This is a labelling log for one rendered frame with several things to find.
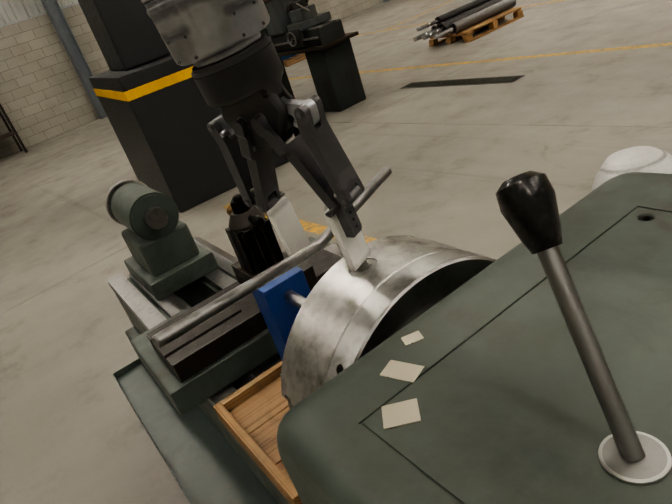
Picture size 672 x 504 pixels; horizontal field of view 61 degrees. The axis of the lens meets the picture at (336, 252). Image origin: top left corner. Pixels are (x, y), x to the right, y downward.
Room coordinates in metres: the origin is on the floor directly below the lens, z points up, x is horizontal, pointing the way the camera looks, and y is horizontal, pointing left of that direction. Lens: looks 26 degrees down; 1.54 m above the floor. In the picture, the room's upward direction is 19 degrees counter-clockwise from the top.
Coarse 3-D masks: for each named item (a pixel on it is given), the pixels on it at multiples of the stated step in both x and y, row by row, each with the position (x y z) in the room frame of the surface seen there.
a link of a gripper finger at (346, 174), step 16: (304, 112) 0.47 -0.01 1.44; (320, 112) 0.48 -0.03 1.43; (304, 128) 0.48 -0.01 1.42; (320, 128) 0.48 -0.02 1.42; (320, 144) 0.48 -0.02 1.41; (336, 144) 0.49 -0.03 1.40; (320, 160) 0.48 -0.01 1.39; (336, 160) 0.48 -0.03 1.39; (336, 176) 0.47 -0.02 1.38; (352, 176) 0.48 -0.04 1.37; (336, 192) 0.48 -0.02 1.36
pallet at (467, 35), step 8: (512, 8) 8.93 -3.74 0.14; (520, 8) 8.80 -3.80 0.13; (496, 16) 8.72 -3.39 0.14; (504, 16) 9.10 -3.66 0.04; (520, 16) 8.77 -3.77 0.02; (480, 24) 8.50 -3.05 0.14; (488, 24) 8.60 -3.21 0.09; (496, 24) 8.55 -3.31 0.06; (504, 24) 8.58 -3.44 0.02; (464, 32) 8.30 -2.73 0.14; (472, 32) 8.29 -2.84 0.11; (488, 32) 8.43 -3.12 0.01; (432, 40) 8.87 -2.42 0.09; (440, 40) 9.05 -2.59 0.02; (448, 40) 8.61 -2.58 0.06; (456, 40) 8.65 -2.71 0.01; (464, 40) 8.32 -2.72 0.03; (472, 40) 8.27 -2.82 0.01
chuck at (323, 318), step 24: (384, 240) 0.62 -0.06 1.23; (408, 240) 0.61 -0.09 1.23; (336, 264) 0.59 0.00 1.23; (384, 264) 0.55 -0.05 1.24; (336, 288) 0.55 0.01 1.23; (360, 288) 0.53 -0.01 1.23; (312, 312) 0.55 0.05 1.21; (336, 312) 0.52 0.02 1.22; (288, 336) 0.56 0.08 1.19; (312, 336) 0.52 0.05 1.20; (336, 336) 0.49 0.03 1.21; (288, 360) 0.54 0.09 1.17; (312, 360) 0.50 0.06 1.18; (288, 384) 0.53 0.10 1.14; (312, 384) 0.49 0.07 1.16
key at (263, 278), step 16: (384, 176) 0.61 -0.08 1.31; (368, 192) 0.59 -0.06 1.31; (320, 240) 0.53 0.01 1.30; (288, 256) 0.51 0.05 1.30; (304, 256) 0.51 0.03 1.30; (272, 272) 0.48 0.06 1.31; (240, 288) 0.45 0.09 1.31; (256, 288) 0.46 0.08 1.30; (208, 304) 0.43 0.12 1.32; (224, 304) 0.44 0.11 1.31; (192, 320) 0.42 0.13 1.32; (160, 336) 0.40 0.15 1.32; (176, 336) 0.40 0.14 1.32
